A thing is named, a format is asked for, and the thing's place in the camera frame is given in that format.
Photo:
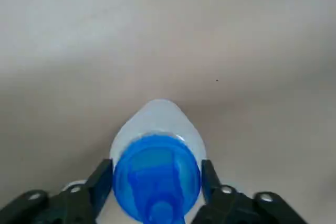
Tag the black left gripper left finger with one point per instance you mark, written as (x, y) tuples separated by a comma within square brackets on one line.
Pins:
[(86, 200)]

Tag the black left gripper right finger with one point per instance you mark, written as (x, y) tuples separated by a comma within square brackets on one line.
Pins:
[(225, 205)]

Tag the clear drink bottle blue cap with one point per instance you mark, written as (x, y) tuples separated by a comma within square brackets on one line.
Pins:
[(157, 171)]

